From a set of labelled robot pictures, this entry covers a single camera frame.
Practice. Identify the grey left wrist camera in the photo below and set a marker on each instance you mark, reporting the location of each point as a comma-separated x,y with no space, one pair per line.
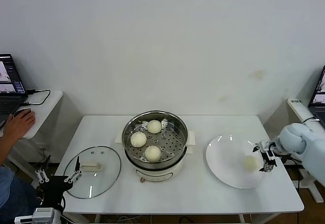
43,213

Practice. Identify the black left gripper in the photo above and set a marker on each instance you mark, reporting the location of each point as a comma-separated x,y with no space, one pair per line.
53,184

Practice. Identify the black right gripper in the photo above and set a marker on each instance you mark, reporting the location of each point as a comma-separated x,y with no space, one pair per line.
271,155

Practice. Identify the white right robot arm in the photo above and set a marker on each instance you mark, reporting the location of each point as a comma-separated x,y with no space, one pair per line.
294,139

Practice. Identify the white wall socket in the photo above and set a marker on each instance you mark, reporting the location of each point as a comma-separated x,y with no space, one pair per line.
43,148

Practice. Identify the blue jeans leg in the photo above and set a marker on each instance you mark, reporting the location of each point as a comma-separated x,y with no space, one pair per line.
12,196

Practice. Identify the bare person forearm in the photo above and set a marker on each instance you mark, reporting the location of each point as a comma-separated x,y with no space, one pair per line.
5,147

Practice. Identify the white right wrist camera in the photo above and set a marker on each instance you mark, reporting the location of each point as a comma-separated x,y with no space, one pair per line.
264,145

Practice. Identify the white round plate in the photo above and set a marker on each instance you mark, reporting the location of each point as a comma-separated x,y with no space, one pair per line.
218,147

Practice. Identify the white side desk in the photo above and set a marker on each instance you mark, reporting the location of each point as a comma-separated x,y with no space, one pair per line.
299,109
43,112

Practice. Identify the stainless steel steamer basket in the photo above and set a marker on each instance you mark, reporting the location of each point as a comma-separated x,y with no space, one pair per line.
172,142

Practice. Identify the white steamed baozi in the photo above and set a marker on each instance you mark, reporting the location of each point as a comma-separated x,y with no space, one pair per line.
154,126
250,163
153,153
138,139

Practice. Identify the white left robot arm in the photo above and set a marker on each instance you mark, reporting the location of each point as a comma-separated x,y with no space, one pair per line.
57,216

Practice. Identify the cream electric cooker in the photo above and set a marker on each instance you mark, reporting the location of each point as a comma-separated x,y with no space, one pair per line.
157,174

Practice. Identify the person right hand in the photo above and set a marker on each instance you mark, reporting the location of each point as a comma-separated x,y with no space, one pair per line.
20,123

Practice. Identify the black computer mouse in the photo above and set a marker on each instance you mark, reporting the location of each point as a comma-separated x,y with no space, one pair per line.
17,111

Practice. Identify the black open laptop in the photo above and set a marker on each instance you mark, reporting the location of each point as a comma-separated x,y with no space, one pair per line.
10,94
318,107

